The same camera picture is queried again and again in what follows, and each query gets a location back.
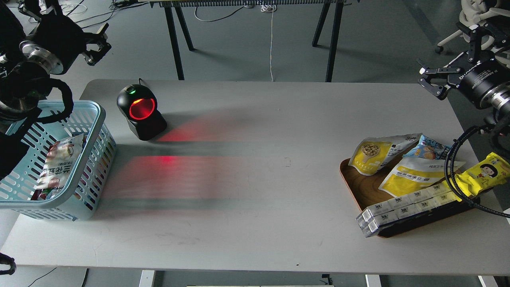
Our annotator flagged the wooden brown tray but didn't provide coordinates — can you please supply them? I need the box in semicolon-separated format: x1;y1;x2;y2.
339;155;472;238

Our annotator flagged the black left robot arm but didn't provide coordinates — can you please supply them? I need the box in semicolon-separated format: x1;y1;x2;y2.
0;0;111;178

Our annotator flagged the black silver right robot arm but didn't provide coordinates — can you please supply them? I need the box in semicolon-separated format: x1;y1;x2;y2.
417;22;509;130

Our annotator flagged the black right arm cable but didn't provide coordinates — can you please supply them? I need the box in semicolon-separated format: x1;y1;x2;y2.
444;124;510;218

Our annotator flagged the black barcode scanner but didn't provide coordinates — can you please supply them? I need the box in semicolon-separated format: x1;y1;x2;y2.
117;84;167;141

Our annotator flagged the yellow white flat snack pouch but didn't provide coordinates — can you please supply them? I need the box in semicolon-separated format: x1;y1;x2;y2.
379;157;445;197

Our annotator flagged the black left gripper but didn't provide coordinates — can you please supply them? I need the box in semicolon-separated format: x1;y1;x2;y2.
33;14;112;67

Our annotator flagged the black trestle table background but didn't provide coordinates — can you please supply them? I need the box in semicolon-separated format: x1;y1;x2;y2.
131;4;343;82

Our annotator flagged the yellow cartoon face snack bag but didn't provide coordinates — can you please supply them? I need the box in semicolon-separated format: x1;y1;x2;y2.
454;152;510;198

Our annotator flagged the clear boxed snack row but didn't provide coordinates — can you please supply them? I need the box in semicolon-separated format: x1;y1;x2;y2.
356;183;457;238

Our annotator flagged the light blue plastic basket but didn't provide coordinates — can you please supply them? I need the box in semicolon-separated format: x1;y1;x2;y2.
0;100;116;220

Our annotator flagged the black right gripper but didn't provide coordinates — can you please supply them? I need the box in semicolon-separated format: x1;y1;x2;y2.
417;22;510;109

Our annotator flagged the blue chip snack bag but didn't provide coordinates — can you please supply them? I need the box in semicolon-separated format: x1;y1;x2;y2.
402;134;452;160

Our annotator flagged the white hanging cable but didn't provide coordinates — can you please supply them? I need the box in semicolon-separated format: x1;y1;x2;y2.
261;4;277;82

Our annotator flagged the yellow white chickpea snack pouch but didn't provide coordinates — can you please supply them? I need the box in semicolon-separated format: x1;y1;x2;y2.
348;133;422;176

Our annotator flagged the white red snack bag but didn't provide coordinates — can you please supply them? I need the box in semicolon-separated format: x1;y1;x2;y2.
31;133;87;201

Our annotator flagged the floor cables bundle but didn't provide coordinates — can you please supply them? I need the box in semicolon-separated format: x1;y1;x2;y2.
8;0;148;29

